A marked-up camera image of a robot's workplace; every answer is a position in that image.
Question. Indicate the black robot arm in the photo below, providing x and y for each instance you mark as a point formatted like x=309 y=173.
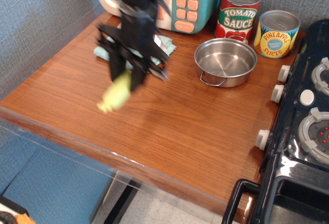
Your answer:
x=143 y=5

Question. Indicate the yellow handled metal spoon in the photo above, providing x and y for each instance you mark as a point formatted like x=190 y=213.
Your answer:
x=117 y=93

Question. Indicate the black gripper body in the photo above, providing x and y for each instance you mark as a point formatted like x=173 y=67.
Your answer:
x=137 y=30

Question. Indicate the tomato sauce can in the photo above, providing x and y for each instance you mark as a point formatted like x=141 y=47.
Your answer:
x=236 y=19

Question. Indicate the teal folded cloth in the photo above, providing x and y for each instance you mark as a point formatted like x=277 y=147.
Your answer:
x=165 y=43

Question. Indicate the small steel pot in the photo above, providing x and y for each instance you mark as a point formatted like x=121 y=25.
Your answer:
x=224 y=62

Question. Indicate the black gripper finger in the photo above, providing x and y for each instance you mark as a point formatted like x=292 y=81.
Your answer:
x=140 y=68
x=117 y=63

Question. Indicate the toy microwave teal and cream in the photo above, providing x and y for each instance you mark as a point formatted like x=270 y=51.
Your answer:
x=186 y=16

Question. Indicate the black toy stove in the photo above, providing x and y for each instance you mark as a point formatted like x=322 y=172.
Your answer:
x=294 y=171

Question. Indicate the orange and black object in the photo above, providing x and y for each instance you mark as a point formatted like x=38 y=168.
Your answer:
x=11 y=212

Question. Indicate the pineapple slices can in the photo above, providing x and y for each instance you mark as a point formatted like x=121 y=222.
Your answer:
x=276 y=33

